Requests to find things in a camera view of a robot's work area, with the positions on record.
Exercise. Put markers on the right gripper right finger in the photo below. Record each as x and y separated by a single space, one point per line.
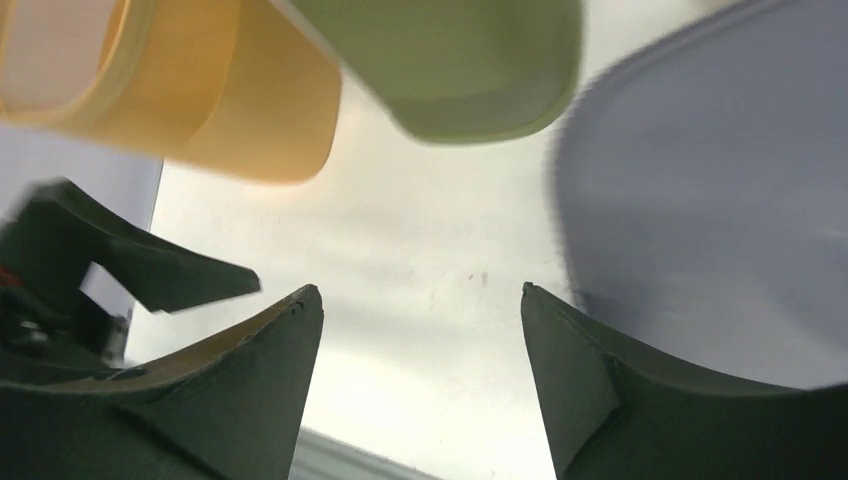
614 407

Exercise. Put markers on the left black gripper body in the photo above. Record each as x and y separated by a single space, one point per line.
41 345

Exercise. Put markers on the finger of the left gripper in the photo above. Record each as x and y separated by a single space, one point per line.
60 231

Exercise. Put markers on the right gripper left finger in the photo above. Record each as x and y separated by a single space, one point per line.
227 407

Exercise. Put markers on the grey slatted waste bin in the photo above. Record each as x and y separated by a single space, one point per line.
700 188

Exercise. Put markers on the yellow slatted waste bin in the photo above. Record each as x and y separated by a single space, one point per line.
230 86

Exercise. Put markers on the green slatted waste bin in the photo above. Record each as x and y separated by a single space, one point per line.
459 71

